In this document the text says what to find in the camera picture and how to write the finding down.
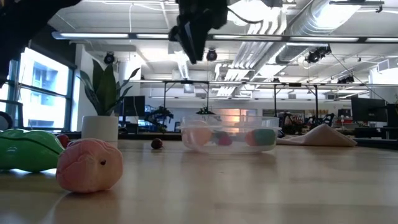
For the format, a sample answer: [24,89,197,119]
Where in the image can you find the snake plant in white pot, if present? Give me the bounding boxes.
[78,58,141,147]

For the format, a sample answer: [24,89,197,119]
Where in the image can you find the black chair armrest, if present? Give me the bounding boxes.
[0,99,25,131]

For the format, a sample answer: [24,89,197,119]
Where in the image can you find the orange toy peach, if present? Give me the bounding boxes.
[182,126,213,147]

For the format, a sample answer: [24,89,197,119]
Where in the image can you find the beige folded cloth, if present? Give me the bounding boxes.
[275,123,358,147]

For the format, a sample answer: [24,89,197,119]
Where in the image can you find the red toy strawberry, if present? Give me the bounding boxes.
[217,132,233,147]

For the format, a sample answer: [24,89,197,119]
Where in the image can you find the silver ventilation duct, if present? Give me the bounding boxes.
[275,0,361,65]

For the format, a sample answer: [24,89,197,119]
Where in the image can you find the pink wrinkled toy produce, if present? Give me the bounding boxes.
[55,138,124,193]

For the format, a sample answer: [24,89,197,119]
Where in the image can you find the wide black computer monitor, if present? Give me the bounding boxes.
[351,97,387,123]

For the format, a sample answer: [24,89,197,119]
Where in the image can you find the clear plastic tupperware container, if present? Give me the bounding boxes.
[178,114,282,155]

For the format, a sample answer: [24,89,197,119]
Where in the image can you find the black metal rig frame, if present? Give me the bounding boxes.
[161,80,211,110]
[272,82,320,121]

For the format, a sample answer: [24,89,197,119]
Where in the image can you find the green toy pea pod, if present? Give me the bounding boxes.
[0,128,65,173]

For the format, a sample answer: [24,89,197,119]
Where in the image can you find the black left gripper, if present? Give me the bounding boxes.
[169,0,230,65]

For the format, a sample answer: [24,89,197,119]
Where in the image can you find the long linear light fixture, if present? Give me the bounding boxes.
[52,30,398,44]

